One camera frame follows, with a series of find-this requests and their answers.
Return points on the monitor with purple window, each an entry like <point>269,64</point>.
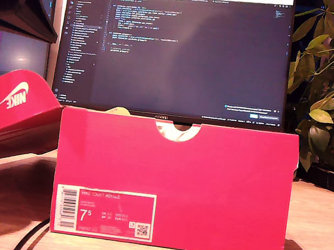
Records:
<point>15,59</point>

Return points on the red Nike shoebox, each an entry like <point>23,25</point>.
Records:
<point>207,192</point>

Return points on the red shoebox lid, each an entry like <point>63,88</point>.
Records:
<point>17,117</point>

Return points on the black plant tray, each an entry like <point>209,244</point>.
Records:
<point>332,180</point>

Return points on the black Huawei computer monitor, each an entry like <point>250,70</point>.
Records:
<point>192,73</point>

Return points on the green leafy plant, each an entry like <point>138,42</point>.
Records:
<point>320,116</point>

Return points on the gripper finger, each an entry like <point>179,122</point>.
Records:
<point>19,10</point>

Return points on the beige paper sheet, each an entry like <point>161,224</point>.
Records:
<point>118,110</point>

